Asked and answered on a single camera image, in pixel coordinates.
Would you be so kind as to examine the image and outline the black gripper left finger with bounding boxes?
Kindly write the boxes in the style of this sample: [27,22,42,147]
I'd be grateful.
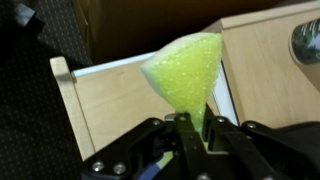
[80,112,215,180]

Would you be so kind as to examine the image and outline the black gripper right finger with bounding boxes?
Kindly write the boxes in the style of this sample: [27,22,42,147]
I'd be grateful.
[201,105,320,180]

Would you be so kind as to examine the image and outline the yellow sponge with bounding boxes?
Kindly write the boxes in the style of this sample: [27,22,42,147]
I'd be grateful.
[139,32,224,135]

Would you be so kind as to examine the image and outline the wooden drawer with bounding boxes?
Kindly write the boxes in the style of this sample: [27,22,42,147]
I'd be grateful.
[49,51,240,162]

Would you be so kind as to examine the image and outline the wooden cabinet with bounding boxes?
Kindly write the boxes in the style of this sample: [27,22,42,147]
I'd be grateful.
[202,1,320,130]

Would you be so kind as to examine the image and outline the spray bottle with red trigger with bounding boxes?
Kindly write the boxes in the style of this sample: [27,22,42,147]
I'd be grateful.
[288,18,320,66]

